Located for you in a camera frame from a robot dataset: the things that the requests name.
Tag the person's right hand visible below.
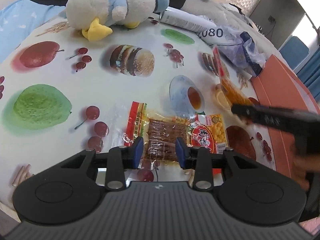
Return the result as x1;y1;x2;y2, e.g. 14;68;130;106
292;154;320;189

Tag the fruit print tablecloth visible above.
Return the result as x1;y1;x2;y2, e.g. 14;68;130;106
0;12;278;205

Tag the plush duck toy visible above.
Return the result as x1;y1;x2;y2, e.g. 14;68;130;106
65;0;169;42

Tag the grey duvet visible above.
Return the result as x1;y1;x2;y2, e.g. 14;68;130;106
182;0;253;28

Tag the white spray can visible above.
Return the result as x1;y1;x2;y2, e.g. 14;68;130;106
159;7;217;33

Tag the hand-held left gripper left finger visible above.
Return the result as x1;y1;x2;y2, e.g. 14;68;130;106
54;137;144;191

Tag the blue curtain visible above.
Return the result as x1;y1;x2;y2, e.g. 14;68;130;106
296;52;320;95

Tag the pink cardboard box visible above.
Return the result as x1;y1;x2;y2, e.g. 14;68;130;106
250;54;320;180

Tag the blue chair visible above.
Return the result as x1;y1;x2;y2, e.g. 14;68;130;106
279;35;310;72

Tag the red sausage snack packet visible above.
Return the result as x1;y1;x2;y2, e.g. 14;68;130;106
124;101;227;167

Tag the red edged orange snack packet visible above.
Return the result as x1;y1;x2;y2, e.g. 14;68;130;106
211;45;253;107

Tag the clear blue plastic bag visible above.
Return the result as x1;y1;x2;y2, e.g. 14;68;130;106
196;24;267;78

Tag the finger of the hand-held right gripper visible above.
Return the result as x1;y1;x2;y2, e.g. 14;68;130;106
231;104;257;124

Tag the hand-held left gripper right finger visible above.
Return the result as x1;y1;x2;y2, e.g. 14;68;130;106
175;137;267;191

